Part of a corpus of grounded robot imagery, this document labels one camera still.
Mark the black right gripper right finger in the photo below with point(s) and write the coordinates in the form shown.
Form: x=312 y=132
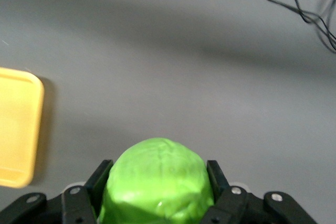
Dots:
x=231 y=203

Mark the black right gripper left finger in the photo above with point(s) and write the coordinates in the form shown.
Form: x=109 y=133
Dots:
x=81 y=203

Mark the green apple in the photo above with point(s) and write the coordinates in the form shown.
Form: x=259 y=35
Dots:
x=157 y=182

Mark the yellow plastic tray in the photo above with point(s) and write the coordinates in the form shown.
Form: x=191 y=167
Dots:
x=18 y=129

